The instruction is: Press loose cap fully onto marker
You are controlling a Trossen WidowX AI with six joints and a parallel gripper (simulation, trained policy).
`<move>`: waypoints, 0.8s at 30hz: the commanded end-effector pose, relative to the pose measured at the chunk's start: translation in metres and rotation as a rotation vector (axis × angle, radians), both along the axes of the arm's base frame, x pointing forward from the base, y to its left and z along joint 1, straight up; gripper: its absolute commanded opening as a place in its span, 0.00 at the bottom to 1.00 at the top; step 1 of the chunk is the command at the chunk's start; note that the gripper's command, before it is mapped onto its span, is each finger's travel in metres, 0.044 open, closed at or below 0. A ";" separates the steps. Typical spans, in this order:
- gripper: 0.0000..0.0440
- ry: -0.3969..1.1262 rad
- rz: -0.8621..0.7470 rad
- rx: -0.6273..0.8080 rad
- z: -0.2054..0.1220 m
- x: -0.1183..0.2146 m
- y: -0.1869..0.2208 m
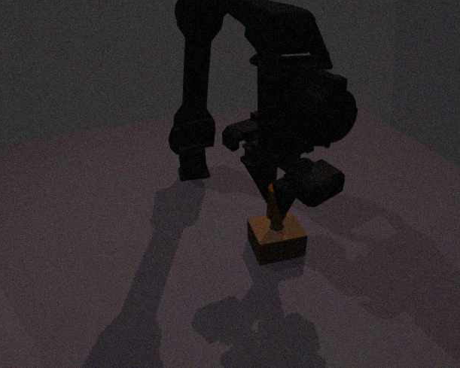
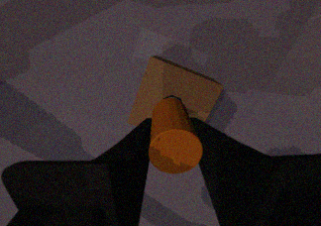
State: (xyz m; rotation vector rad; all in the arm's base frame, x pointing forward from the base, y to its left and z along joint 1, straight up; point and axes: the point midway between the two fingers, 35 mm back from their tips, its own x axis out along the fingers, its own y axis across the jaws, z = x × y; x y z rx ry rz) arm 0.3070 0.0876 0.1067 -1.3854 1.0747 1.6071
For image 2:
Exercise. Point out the brown square block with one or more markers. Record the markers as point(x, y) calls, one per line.
point(163, 79)

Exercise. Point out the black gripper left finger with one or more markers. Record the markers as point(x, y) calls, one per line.
point(115, 180)

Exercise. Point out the orange cylinder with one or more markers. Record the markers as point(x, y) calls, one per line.
point(174, 144)

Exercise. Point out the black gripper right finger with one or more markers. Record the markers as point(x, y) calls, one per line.
point(243, 183)

